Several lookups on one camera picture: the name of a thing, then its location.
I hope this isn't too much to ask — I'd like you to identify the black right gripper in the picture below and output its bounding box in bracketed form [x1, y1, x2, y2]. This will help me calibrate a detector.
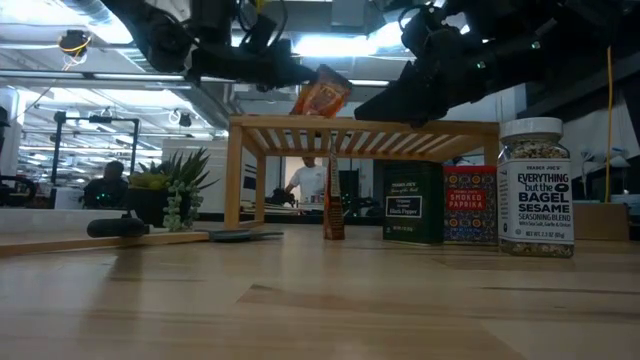
[353, 4, 507, 127]

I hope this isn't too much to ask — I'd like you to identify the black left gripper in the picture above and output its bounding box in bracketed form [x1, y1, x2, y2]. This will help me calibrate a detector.
[188, 38, 322, 94]

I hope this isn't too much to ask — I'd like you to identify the orange taco seasoning packet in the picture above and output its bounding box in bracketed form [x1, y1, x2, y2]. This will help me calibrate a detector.
[291, 63, 353, 120]
[322, 143, 347, 242]

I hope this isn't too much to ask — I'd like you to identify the red-lidded smoked paprika tin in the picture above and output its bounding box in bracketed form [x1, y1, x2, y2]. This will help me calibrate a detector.
[442, 164, 500, 247]

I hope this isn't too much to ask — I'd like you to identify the green black pepper tin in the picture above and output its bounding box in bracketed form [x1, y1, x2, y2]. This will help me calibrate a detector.
[381, 159, 446, 247]

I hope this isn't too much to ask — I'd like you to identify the white-lidded bagel seasoning jar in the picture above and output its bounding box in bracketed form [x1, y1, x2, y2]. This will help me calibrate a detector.
[496, 116, 576, 260]

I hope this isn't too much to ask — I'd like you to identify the slatted wooden shelf rack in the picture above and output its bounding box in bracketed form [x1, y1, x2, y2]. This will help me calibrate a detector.
[223, 113, 501, 231]

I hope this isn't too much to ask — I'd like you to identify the person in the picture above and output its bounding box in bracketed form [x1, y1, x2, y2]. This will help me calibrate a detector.
[283, 155, 329, 205]
[81, 159, 130, 210]

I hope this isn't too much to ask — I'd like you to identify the long ceiling light strip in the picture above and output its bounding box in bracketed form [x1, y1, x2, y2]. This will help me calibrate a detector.
[0, 68, 392, 88]

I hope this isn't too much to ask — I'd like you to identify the potted green succulent plant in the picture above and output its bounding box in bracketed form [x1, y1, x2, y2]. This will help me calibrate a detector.
[124, 146, 220, 234]

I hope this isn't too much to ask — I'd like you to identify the black metal stand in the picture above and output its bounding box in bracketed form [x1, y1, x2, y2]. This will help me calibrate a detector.
[51, 110, 141, 187]

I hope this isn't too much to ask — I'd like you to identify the brown cardboard box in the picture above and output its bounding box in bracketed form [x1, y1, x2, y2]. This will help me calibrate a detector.
[572, 200, 632, 242]

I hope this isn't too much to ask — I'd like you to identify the black overhead camera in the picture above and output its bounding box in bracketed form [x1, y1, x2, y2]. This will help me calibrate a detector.
[56, 28, 93, 57]

